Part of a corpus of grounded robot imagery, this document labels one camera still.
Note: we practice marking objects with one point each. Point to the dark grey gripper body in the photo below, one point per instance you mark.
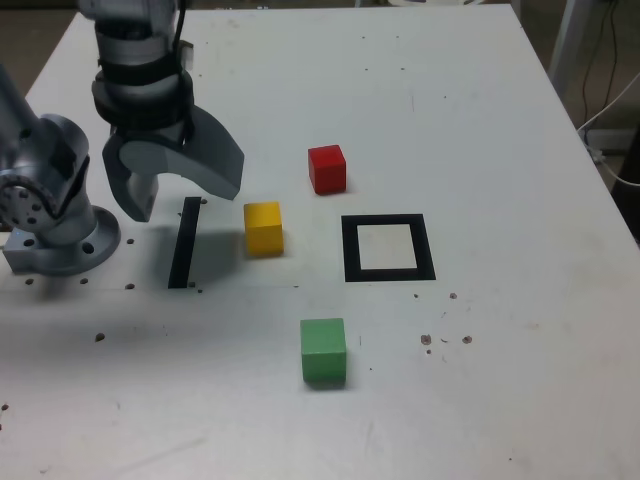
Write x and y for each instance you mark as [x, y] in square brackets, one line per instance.
[150, 135]

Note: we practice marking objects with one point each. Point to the black tape square outline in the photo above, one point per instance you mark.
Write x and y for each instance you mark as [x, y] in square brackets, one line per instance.
[350, 250]

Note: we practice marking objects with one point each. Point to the white frame post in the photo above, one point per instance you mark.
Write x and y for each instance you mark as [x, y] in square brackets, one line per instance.
[562, 40]

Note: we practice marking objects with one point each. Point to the red cube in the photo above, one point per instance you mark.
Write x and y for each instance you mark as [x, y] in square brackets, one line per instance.
[327, 170]

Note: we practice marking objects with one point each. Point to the small white camera box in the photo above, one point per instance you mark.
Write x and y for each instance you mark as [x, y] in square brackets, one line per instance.
[187, 54]

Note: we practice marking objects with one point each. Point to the green cube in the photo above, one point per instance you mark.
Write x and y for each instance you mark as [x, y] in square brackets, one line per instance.
[323, 352]

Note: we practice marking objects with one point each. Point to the black tape strip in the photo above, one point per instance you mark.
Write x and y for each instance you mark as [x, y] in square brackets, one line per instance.
[184, 245]

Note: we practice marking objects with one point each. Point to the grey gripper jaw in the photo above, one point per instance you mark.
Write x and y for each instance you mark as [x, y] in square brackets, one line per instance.
[132, 197]
[212, 155]

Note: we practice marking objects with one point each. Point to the yellow cube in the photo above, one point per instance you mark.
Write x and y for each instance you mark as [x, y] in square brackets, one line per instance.
[264, 230]

